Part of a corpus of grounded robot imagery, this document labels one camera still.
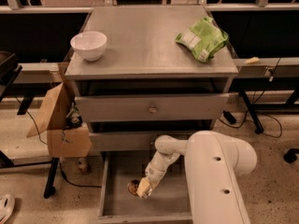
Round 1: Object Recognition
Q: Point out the small bottle on floor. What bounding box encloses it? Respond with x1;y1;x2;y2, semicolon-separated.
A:
78;158;91;174

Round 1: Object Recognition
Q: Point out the grey drawer cabinet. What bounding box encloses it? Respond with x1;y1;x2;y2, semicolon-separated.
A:
64;5;239;161

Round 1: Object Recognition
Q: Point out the orange soda can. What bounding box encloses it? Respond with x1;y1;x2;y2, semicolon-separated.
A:
127;179;140;196

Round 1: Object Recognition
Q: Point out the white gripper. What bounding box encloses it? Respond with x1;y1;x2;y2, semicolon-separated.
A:
136;152;179;198

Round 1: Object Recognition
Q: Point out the black table leg right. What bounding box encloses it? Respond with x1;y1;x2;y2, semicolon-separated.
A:
238;90;263;134

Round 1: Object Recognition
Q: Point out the black power adapter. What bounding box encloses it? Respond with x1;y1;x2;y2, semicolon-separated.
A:
223;111;236;124

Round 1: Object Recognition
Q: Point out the green snack bag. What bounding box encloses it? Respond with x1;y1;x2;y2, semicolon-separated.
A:
176;17;229;63

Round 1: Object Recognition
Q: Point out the white ceramic bowl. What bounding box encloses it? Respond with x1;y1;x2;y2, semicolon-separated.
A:
70;31;107;61

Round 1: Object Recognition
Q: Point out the brown cardboard box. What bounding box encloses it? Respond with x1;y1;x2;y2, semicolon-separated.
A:
27;63;92;158

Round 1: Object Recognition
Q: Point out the black chair caster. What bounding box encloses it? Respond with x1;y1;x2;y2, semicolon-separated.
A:
283;148;299;163

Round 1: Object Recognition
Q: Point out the black desk leg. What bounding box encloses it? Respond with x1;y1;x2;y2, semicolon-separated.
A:
44;158;59;199

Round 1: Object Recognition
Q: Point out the bottom grey open drawer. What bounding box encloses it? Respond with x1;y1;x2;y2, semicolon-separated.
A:
95;151;192;224

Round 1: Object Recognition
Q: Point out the middle grey drawer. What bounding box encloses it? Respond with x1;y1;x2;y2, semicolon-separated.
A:
90;131;193;151

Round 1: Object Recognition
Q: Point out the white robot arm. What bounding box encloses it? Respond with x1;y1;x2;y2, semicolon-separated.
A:
136;131;257;224

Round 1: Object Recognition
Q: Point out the white shoe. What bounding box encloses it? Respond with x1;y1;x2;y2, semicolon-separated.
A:
0;194;15;224

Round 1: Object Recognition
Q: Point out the top grey drawer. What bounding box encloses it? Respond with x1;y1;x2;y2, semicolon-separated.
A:
75;94;228;122

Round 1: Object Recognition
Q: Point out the black floor cable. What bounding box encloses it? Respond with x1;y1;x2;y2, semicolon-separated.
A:
58;161;103;189

